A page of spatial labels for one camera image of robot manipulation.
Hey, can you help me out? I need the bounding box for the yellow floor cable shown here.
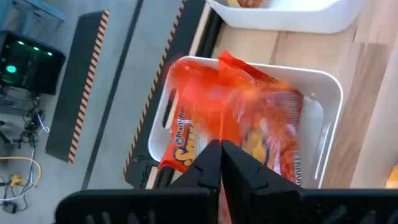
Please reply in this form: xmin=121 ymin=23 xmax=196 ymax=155
xmin=0 ymin=155 xmax=42 ymax=189

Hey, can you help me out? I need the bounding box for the blue grey cabinet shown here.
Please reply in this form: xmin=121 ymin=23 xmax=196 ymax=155
xmin=0 ymin=0 xmax=68 ymax=32

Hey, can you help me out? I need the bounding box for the white plastic bin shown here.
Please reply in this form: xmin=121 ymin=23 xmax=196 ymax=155
xmin=147 ymin=55 xmax=345 ymax=190
xmin=206 ymin=0 xmax=369 ymax=34

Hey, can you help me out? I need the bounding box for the black hazard-striped floor mat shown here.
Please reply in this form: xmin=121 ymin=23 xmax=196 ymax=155
xmin=45 ymin=10 xmax=110 ymax=165
xmin=123 ymin=0 xmax=208 ymax=181

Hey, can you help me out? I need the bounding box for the black computer with green lights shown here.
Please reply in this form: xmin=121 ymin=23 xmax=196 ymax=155
xmin=0 ymin=30 xmax=67 ymax=96

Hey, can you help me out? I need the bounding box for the red saucy noodle pack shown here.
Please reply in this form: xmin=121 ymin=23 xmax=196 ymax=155
xmin=217 ymin=51 xmax=304 ymax=184
xmin=158 ymin=58 xmax=223 ymax=174

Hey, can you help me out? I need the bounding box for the black floor cable tangle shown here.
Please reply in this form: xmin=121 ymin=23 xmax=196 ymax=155
xmin=18 ymin=96 xmax=50 ymax=147

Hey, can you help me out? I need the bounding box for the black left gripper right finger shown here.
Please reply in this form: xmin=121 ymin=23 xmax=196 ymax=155
xmin=221 ymin=139 xmax=398 ymax=224

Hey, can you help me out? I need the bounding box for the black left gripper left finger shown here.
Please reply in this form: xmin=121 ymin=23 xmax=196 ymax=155
xmin=53 ymin=139 xmax=222 ymax=224

